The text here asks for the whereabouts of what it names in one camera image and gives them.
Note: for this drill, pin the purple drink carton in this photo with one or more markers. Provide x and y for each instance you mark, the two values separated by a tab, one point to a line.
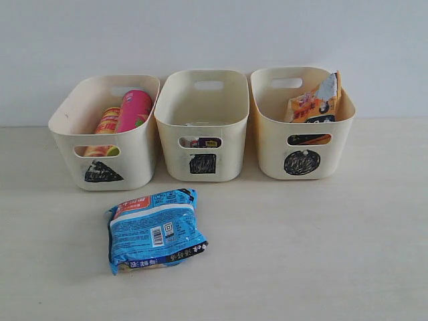
205	142

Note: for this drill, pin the white milk carton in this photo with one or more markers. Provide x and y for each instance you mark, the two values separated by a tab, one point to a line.
189	142

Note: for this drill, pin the blue instant noodle packet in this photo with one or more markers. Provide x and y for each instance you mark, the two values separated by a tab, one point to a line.
153	231

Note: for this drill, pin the pink Lays chips can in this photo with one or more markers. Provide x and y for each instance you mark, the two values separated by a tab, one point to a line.
134	111

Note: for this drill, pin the yellow Lays chips can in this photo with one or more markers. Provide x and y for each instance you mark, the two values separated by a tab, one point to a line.
107	125

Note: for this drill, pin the orange black noodle packet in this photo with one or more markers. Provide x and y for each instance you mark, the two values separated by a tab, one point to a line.
319	105

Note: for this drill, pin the middle cream plastic bin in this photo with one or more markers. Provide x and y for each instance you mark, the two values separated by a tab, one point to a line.
203	103

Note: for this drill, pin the cream plastic bin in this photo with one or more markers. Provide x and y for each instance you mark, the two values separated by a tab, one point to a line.
295	151
203	103
106	162

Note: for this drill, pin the right cream plastic bin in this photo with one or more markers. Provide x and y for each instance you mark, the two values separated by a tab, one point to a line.
295	151

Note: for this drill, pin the left cream plastic bin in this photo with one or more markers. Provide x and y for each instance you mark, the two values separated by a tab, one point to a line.
106	162

